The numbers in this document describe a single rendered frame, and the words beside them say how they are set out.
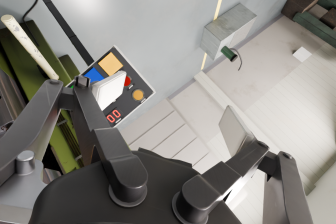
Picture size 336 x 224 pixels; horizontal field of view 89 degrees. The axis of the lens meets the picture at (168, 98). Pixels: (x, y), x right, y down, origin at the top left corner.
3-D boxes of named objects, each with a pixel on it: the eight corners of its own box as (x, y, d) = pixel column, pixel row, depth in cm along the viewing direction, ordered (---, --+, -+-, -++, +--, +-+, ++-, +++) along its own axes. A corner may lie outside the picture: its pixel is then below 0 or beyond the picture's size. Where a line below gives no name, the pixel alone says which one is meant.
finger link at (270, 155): (259, 156, 13) (296, 168, 13) (239, 124, 18) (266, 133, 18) (250, 171, 13) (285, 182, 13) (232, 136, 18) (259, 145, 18)
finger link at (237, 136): (246, 134, 14) (255, 136, 14) (227, 104, 21) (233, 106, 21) (231, 161, 15) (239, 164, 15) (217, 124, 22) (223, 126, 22)
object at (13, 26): (-3, 15, 71) (1, 23, 70) (11, 11, 73) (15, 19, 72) (48, 76, 110) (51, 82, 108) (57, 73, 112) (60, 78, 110)
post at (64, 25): (31, -18, 116) (111, 98, 83) (37, -19, 118) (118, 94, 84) (34, -12, 120) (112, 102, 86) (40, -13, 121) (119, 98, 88)
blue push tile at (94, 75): (80, 78, 74) (93, 91, 75) (93, 67, 74) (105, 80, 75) (81, 77, 76) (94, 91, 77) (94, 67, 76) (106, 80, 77)
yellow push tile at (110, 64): (97, 63, 74) (109, 76, 75) (110, 52, 73) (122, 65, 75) (98, 63, 75) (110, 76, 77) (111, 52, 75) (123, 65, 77)
